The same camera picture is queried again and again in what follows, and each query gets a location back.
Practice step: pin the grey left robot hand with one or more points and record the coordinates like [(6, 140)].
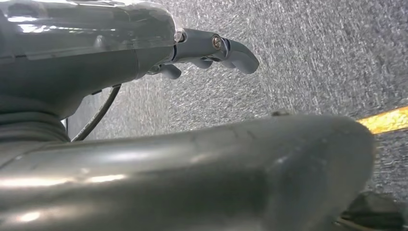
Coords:
[(79, 47)]

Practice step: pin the yellow floor tape square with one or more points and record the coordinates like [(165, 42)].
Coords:
[(389, 120)]

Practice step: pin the black robot foot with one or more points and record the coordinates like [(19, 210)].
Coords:
[(376, 210)]

